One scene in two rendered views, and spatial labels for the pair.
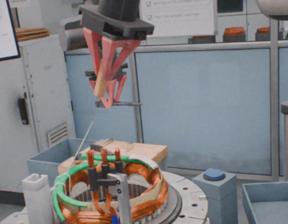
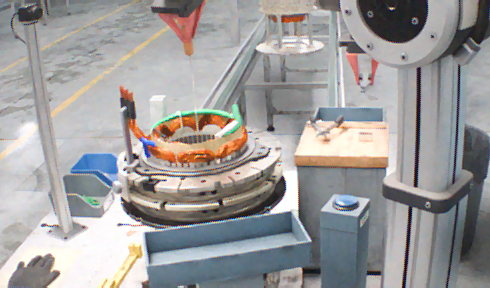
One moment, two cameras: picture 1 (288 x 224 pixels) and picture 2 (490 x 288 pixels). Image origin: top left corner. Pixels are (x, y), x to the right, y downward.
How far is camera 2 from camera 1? 1.11 m
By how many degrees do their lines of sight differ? 71
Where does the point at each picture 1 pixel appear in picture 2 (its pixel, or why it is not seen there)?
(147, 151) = (363, 150)
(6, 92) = not seen: outside the picture
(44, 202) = (155, 117)
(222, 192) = (325, 220)
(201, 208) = (196, 184)
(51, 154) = (352, 114)
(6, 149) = not seen: outside the picture
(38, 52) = not seen: outside the picture
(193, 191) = (231, 177)
